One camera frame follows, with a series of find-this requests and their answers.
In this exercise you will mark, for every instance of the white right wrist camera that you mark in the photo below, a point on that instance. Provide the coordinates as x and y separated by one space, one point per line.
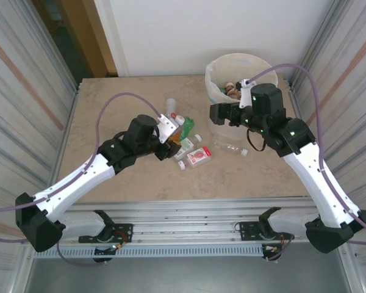
244 97

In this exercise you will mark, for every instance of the green bottle yellow cap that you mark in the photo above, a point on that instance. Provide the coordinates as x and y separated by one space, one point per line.
188 125

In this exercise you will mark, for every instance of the wooden door frame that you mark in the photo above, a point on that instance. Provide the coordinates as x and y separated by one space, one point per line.
91 36

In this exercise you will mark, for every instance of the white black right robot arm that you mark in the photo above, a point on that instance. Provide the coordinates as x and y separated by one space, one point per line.
308 180

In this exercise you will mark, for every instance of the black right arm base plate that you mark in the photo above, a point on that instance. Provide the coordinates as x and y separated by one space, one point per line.
247 232

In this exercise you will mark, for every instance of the square bottle green white label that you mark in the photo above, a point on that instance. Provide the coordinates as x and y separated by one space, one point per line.
186 148

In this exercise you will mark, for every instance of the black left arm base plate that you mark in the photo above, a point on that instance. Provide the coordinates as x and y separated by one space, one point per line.
125 229

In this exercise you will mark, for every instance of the cream plastic waste bin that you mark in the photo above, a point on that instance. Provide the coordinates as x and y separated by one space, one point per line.
222 129

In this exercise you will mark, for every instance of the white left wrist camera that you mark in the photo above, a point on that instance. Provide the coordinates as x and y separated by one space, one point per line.
166 128

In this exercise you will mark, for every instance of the clear ribbed bottle white cap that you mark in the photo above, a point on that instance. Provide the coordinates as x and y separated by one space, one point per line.
227 145

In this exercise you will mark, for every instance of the brown label bottle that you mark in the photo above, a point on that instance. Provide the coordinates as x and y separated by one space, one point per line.
231 91

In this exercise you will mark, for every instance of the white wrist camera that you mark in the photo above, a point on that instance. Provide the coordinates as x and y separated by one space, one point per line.
244 97
166 128

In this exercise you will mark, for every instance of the square bottle red label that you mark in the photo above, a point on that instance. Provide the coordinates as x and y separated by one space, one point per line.
198 156

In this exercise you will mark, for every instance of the green bottle orange cap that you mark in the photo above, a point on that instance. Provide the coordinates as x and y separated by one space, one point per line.
224 90

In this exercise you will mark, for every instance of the tall clear bottle red label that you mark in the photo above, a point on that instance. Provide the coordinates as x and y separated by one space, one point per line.
170 105

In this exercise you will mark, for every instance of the translucent bin liner bag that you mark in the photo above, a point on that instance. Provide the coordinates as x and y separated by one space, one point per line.
210 88

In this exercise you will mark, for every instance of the aluminium profile side panel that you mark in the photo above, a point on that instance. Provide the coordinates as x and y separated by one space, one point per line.
18 91
347 91

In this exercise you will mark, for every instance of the aluminium rail frame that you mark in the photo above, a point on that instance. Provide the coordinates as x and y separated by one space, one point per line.
183 213

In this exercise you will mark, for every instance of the yellow power connector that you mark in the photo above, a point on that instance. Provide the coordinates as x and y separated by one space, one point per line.
273 248
118 246

